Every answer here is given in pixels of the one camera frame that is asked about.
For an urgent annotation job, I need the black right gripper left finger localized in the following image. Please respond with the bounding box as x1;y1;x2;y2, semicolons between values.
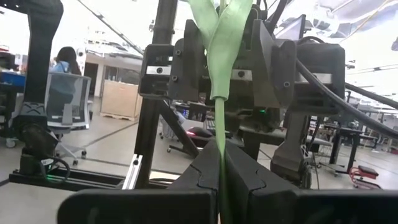
57;140;220;224

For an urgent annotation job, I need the black standing desk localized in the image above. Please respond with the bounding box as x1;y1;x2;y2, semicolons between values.
323;124;379;175

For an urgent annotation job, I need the wooden crate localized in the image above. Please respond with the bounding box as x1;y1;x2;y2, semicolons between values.
99;79;143;122

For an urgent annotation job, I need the red and black low stool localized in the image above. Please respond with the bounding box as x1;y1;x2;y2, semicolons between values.
348;164;382;190

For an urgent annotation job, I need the grey mesh office chair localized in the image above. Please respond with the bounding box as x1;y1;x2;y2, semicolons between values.
45;72;93;166

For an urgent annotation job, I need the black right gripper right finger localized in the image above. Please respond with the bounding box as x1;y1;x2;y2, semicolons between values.
225;140;398;224

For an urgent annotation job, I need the black office desk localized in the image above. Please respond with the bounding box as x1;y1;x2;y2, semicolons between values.
238;124;333;162

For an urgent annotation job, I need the silver corner bracket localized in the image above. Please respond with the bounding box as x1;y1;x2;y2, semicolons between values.
122;154;144;190

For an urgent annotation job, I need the yellow tulip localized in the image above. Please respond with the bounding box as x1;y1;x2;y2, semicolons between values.
186;0;254;224

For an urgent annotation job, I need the person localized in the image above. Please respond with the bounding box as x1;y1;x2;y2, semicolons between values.
49;46;82;103

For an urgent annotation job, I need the black device with red light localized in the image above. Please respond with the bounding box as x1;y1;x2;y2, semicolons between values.
185;126;215;149

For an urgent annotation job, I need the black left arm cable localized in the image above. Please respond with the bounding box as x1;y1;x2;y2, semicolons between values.
295;35;398;139

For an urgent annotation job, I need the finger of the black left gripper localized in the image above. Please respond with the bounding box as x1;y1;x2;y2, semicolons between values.
251;18;297;108
169;19;206;103

